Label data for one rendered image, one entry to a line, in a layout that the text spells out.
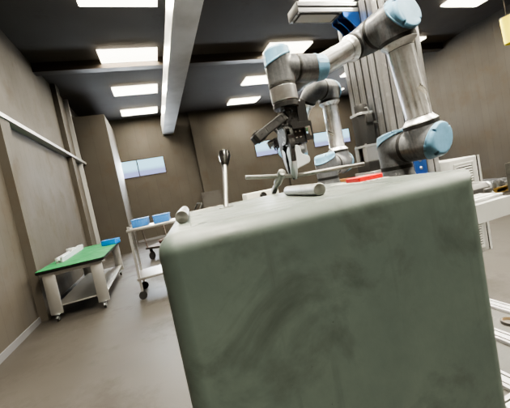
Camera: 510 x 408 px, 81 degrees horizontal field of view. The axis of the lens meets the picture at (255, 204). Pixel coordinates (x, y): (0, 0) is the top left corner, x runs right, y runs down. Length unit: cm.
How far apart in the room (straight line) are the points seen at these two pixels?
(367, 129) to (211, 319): 126
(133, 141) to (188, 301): 1209
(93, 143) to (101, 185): 128
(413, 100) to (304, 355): 93
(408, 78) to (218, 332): 100
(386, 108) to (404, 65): 37
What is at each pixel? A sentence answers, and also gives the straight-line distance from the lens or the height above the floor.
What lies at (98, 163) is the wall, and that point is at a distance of 1019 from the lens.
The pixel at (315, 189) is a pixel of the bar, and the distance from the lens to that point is 51.
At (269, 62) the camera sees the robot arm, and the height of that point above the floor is 161.
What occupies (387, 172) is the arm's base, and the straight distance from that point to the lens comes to 126.
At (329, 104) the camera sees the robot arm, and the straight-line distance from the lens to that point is 180.
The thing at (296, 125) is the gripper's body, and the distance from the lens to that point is 84.
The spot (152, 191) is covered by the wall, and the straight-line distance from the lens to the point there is 1217.
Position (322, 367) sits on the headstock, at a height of 103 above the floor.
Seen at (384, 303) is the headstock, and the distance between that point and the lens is 48.
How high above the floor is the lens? 129
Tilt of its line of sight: 4 degrees down
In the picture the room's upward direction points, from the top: 11 degrees counter-clockwise
